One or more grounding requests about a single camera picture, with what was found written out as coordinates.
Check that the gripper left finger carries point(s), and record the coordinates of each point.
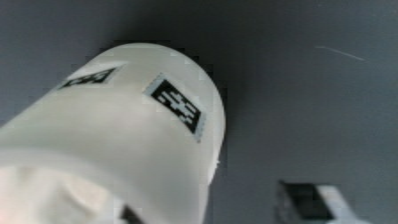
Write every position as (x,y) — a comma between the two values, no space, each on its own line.
(129,216)

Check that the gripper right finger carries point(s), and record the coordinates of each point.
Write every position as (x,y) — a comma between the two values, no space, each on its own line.
(312,204)

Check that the white lamp shade cone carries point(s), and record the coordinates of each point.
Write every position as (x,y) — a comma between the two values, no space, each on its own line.
(113,144)

